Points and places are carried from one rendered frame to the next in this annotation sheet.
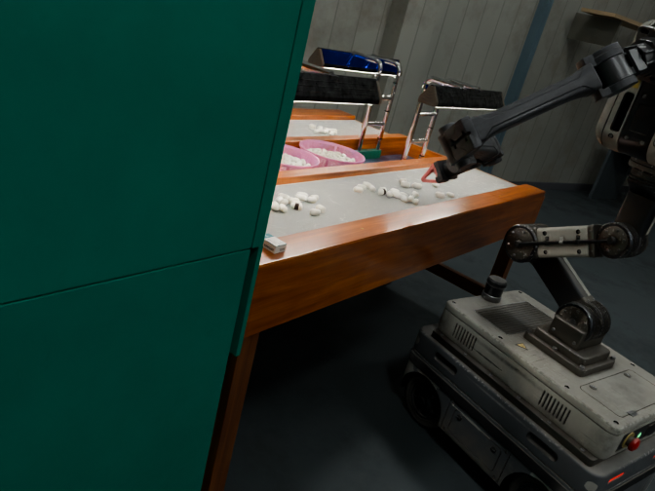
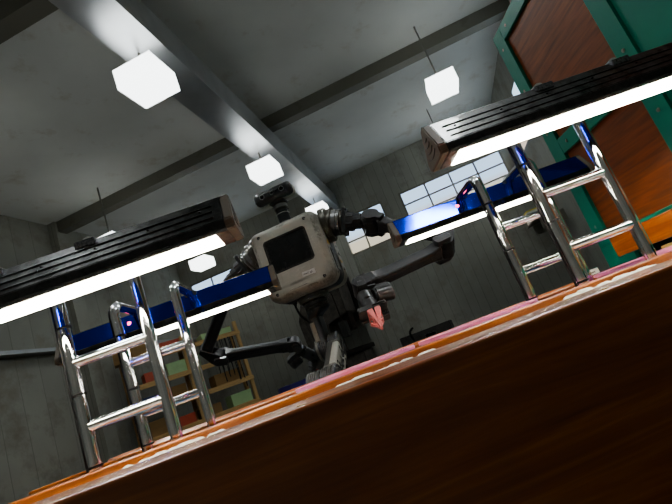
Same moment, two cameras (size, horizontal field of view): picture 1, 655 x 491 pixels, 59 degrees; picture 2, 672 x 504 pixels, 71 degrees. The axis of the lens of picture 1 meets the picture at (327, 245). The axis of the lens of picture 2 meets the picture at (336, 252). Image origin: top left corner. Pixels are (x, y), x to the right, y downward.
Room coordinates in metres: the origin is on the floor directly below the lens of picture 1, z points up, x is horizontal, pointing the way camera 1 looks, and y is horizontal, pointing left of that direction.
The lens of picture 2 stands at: (2.85, 0.90, 0.79)
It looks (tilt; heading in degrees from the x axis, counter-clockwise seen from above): 13 degrees up; 231
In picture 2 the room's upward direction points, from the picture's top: 21 degrees counter-clockwise
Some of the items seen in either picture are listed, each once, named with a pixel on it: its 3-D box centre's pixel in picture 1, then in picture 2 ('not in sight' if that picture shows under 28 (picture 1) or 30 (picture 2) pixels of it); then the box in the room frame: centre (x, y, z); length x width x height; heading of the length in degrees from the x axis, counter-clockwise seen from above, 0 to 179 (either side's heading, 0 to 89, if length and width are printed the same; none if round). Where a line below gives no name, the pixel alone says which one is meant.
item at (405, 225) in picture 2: (310, 85); (489, 199); (1.63, 0.16, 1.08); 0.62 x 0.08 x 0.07; 145
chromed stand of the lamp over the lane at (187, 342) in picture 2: (437, 133); (176, 377); (2.48, -0.33, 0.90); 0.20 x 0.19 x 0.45; 145
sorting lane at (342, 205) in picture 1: (381, 195); not in sight; (1.95, -0.14, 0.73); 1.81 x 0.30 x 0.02; 145
